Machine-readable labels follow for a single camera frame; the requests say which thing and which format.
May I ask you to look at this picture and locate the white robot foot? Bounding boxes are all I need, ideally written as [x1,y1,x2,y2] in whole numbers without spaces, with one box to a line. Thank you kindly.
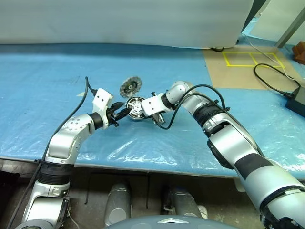
[197,205,208,219]

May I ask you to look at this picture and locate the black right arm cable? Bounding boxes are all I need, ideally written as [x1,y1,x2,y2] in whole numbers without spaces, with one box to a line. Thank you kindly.
[156,84,231,131]

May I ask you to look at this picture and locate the large white board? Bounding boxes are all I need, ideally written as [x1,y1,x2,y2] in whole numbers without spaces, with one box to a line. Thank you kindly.
[0,0,255,48]

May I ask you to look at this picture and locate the silver motor cover circuit board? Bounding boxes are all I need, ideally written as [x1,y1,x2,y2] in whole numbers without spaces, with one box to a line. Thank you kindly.
[119,75,142,98]

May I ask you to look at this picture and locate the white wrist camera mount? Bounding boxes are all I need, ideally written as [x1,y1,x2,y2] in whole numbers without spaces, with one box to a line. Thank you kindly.
[92,88,114,128]
[141,93,176,117]

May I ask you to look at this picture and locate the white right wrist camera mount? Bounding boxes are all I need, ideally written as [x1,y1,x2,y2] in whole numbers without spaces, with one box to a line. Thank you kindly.
[141,93,176,117]

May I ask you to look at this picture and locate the silver motor base copper windings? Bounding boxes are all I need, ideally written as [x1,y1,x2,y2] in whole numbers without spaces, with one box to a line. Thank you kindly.
[125,97,146,122]

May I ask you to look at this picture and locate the white panel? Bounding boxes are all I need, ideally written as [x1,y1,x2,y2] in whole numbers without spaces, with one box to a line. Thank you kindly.
[250,0,305,41]

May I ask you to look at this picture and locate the grey rounded leg cover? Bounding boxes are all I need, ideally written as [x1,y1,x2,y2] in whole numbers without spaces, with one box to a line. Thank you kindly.
[166,187,203,219]
[104,183,132,226]

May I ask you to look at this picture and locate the grey metal post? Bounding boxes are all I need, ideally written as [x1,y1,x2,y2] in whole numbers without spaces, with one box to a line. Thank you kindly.
[276,9,305,48]

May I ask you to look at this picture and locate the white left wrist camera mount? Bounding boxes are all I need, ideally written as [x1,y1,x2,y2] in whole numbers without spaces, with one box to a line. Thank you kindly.
[92,88,114,128]

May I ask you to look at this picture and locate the red-brown object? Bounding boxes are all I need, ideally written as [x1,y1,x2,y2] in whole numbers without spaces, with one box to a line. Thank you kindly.
[292,41,305,64]

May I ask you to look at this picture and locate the thin white cable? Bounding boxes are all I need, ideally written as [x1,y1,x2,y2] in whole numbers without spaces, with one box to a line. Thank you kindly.
[242,33,303,81]

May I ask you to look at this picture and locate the black power cable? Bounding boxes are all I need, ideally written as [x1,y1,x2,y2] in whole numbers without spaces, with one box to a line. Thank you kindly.
[253,63,300,98]

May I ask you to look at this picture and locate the black power adapter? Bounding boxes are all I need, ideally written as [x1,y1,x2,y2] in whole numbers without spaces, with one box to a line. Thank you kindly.
[285,86,305,112]

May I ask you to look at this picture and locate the yellow tape rectangle outline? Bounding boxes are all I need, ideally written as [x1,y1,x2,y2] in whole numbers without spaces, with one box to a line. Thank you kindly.
[223,52,284,68]

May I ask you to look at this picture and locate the grey robot torso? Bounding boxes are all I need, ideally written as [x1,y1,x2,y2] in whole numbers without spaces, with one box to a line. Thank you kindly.
[102,214,263,229]

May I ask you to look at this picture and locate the electric motor with copper windings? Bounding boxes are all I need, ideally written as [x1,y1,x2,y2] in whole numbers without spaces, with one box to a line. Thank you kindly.
[126,97,143,117]

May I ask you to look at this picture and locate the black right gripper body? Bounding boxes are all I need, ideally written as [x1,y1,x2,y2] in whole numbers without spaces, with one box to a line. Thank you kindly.
[151,111,165,126]

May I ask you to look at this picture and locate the brown cardboard sheet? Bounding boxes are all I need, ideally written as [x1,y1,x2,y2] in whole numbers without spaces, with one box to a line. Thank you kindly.
[202,45,305,91]

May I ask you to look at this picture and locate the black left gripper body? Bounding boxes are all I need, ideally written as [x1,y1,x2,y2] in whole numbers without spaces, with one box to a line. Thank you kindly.
[106,108,120,128]

